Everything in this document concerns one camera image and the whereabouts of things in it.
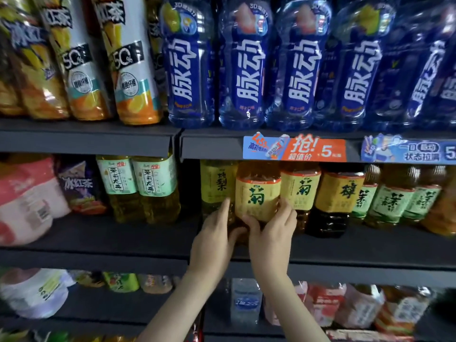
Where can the orange promotional price tag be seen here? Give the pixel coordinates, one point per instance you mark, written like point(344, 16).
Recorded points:
point(296, 147)

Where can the white squat drink bottle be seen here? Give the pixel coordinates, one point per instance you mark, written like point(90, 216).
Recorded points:
point(35, 292)

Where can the person's left hand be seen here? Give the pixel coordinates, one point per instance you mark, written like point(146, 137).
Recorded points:
point(214, 245)

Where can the dark grey metal shelf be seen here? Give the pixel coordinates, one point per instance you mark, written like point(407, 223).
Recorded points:
point(92, 137)

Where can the row of dark blue sports bottles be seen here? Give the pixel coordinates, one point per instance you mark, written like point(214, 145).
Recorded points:
point(306, 60)

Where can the person's right hand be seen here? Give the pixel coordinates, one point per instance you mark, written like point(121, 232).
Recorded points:
point(271, 245)

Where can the person's left forearm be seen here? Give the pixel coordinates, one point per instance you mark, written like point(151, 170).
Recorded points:
point(178, 310)

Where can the yellow tea bottle lime label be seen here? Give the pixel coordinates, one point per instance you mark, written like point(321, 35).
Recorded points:
point(217, 181)

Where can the pink squat drink bottle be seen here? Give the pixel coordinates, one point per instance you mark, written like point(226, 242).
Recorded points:
point(28, 199)

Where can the brown tea bottle yellow label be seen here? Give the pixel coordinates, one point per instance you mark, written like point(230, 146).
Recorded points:
point(299, 188)
point(258, 188)

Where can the tea bottle green white label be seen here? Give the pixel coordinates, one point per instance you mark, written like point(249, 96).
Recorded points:
point(424, 196)
point(365, 196)
point(392, 199)

